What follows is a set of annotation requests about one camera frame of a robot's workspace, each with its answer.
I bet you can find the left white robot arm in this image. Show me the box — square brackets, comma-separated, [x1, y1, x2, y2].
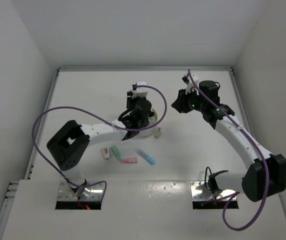
[46, 89, 154, 192]

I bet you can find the purple cable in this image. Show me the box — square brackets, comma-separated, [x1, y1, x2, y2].
[31, 84, 168, 191]
[187, 69, 270, 229]

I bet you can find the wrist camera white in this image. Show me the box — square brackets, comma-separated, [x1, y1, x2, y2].
[131, 81, 148, 99]
[182, 72, 200, 95]

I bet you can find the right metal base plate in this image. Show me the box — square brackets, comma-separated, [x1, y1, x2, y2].
[190, 180, 235, 202]

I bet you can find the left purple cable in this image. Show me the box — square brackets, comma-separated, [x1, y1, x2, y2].
[31, 84, 168, 191]

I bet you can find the blue highlighter marker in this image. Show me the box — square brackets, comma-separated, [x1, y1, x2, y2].
[135, 147, 156, 166]

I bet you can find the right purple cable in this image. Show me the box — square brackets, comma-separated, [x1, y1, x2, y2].
[187, 69, 270, 229]

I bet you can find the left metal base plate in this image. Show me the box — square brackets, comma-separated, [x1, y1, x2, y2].
[57, 180, 104, 202]

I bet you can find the white round divided organizer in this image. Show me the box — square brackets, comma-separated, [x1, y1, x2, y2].
[138, 108, 158, 138]

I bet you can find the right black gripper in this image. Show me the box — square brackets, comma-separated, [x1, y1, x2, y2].
[171, 86, 206, 114]

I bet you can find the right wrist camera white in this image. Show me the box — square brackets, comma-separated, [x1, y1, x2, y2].
[182, 72, 200, 95]

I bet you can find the yellow highlighter marker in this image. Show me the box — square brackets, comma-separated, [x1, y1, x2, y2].
[150, 108, 158, 121]

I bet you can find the pink highlighter marker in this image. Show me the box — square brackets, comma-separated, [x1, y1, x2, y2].
[120, 157, 138, 164]

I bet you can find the metal base plate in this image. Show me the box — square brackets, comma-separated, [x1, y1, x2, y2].
[57, 180, 104, 202]
[190, 180, 235, 202]

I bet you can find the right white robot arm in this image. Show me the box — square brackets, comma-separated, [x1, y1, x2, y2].
[171, 76, 286, 202]

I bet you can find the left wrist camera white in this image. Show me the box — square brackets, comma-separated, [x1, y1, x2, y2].
[131, 81, 148, 99]

